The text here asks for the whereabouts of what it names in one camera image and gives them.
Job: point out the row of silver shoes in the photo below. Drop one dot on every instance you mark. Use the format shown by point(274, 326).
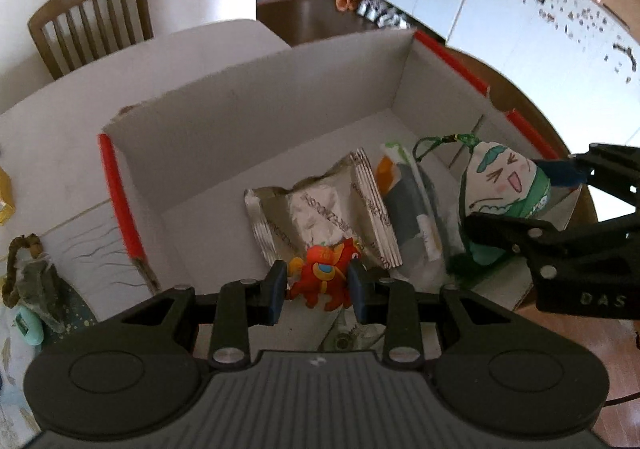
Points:
point(382, 11)

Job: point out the red toy figure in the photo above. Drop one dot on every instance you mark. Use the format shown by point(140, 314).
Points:
point(320, 274)

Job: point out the red cardboard box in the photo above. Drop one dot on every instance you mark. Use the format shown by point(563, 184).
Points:
point(250, 129)

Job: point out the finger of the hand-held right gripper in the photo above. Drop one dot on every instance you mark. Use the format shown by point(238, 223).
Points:
point(562, 171)
point(510, 234)

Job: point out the silver foil packet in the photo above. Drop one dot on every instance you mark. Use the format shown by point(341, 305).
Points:
point(320, 209)

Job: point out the orange grey snack packet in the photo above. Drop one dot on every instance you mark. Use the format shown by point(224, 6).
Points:
point(415, 209)

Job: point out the green and white plush doll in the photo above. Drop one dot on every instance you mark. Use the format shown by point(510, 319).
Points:
point(505, 184)

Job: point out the orange slippers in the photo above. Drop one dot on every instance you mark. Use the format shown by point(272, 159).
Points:
point(346, 2)

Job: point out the silver round-print packet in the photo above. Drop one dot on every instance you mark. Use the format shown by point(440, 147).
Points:
point(350, 334)

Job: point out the straight-back wooden chair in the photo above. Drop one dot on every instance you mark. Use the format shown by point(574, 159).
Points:
point(90, 14)

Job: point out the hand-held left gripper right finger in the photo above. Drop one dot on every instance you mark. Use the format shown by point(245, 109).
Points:
point(357, 294)

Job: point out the white cabinet with stickers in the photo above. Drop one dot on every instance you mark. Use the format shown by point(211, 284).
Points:
point(550, 19)

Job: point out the teal plastic item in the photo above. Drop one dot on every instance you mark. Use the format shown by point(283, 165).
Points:
point(30, 329)

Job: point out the olive plush toy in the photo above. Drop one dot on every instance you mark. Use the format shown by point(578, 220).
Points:
point(37, 279)

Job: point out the yellow carton box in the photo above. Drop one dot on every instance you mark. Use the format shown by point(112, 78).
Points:
point(6, 199)

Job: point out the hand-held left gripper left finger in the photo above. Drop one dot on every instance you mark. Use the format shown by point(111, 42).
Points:
point(277, 289)

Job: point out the patterned table mat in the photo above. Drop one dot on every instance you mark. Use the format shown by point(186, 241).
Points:
point(85, 249)

